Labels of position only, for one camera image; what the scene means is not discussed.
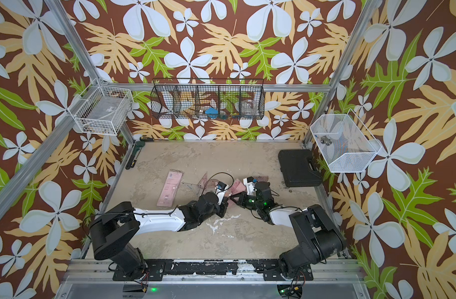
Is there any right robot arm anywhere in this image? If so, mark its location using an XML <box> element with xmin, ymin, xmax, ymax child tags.
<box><xmin>230</xmin><ymin>181</ymin><xmax>346</xmax><ymax>279</ymax></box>

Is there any white mesh basket right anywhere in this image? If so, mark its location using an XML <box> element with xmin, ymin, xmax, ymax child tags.
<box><xmin>310</xmin><ymin>110</ymin><xmax>381</xmax><ymax>173</ymax></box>

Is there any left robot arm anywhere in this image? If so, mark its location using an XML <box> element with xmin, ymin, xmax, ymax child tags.
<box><xmin>90</xmin><ymin>191</ymin><xmax>228</xmax><ymax>280</ymax></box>

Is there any pink ruler set pouch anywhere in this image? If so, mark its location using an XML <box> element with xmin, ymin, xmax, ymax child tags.
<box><xmin>223</xmin><ymin>179</ymin><xmax>246</xmax><ymax>203</ymax></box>
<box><xmin>157</xmin><ymin>169</ymin><xmax>184</xmax><ymax>208</ymax></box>

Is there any pink transparent protractor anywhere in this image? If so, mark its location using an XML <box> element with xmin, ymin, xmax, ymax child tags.
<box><xmin>206</xmin><ymin>179</ymin><xmax>219</xmax><ymax>189</ymax></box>

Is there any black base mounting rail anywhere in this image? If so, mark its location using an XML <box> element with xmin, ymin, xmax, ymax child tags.
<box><xmin>112</xmin><ymin>258</ymin><xmax>314</xmax><ymax>282</ymax></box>

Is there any green black pipe wrench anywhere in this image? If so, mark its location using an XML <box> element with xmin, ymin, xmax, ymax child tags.
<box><xmin>125</xmin><ymin>141</ymin><xmax>146</xmax><ymax>170</ymax></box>

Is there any blue object in basket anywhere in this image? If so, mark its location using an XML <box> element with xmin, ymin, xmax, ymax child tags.
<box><xmin>205</xmin><ymin>107</ymin><xmax>220</xmax><ymax>119</ymax></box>

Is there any black plastic tool case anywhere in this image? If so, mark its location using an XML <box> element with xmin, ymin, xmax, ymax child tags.
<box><xmin>278</xmin><ymin>149</ymin><xmax>323</xmax><ymax>188</ymax></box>

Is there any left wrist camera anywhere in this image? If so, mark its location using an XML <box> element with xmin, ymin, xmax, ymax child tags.
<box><xmin>215</xmin><ymin>181</ymin><xmax>229</xmax><ymax>204</ymax></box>

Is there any small dark object in basket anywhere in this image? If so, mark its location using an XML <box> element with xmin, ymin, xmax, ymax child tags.
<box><xmin>320</xmin><ymin>136</ymin><xmax>333</xmax><ymax>147</ymax></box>

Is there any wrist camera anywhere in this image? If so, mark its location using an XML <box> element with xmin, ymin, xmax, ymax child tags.
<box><xmin>243</xmin><ymin>177</ymin><xmax>256</xmax><ymax>196</ymax></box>
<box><xmin>215</xmin><ymin>181</ymin><xmax>229</xmax><ymax>204</ymax></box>

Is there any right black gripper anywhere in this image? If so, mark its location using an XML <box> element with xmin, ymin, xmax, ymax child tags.
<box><xmin>230</xmin><ymin>191</ymin><xmax>264</xmax><ymax>211</ymax></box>

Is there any black wire basket rear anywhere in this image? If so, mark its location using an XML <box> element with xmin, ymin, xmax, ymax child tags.
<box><xmin>149</xmin><ymin>78</ymin><xmax>265</xmax><ymax>120</ymax></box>

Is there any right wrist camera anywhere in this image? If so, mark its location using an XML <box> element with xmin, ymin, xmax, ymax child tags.
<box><xmin>243</xmin><ymin>177</ymin><xmax>256</xmax><ymax>196</ymax></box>

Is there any white wire basket left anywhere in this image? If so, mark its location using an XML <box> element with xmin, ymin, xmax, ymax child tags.
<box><xmin>70</xmin><ymin>79</ymin><xmax>134</xmax><ymax>136</ymax></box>

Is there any clear transparent triangle ruler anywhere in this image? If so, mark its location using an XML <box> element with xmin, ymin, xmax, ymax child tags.
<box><xmin>182</xmin><ymin>182</ymin><xmax>200</xmax><ymax>188</ymax></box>

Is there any pink transparent triangle ruler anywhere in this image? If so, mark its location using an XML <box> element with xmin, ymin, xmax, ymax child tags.
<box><xmin>197</xmin><ymin>173</ymin><xmax>208</xmax><ymax>189</ymax></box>

